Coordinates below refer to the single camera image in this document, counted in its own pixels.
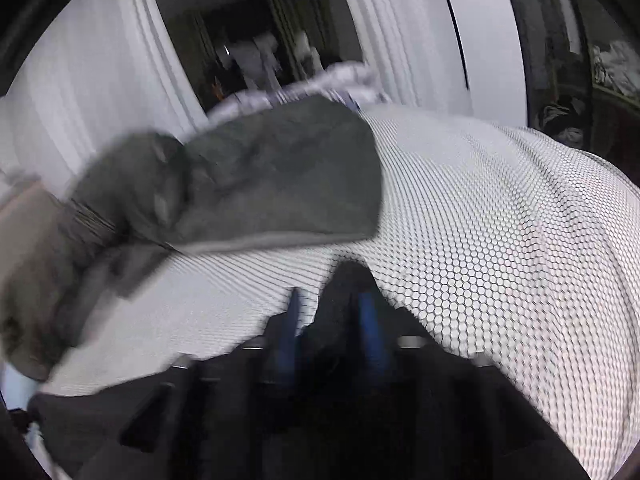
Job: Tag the white crumpled cloth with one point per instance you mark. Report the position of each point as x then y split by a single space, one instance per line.
320 85

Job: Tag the olive grey puffy duvet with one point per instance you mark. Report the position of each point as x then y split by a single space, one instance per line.
275 180

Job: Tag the white striped mattress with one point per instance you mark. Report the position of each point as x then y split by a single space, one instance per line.
475 235

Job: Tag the white hanging clothes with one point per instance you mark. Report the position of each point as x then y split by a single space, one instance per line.
262 55

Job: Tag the white curtain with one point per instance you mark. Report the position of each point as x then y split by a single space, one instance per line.
90 85
390 35

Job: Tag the dark open wardrobe shelving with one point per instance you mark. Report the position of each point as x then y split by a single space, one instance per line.
560 60

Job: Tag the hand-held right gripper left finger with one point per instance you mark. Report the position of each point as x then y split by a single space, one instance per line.
290 332

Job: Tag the black pants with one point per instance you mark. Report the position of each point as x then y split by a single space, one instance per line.
345 282

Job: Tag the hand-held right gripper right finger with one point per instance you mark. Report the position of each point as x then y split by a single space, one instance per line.
370 332

